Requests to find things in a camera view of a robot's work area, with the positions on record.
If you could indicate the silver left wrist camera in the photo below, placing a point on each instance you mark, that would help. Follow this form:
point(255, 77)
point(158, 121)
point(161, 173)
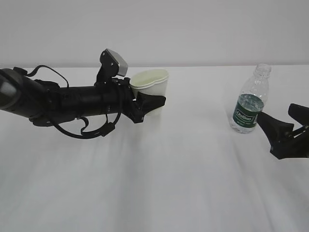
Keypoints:
point(112, 65)

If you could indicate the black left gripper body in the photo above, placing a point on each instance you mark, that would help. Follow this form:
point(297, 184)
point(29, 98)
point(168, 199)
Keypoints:
point(129, 106)

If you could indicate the clear plastic water bottle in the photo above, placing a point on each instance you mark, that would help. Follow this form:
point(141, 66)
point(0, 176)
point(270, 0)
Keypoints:
point(251, 100)

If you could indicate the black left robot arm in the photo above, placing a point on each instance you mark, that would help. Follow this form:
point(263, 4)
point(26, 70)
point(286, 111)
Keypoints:
point(38, 99)

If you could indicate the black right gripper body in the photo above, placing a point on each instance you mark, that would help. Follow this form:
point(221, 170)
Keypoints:
point(293, 145)

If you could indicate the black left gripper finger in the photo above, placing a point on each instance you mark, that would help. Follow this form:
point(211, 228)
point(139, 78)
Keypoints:
point(148, 103)
point(127, 82)

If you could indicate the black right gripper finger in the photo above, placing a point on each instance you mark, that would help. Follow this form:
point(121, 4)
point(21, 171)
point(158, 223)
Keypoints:
point(275, 130)
point(299, 113)

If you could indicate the white paper cup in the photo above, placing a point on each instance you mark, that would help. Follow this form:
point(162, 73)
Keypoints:
point(150, 82)

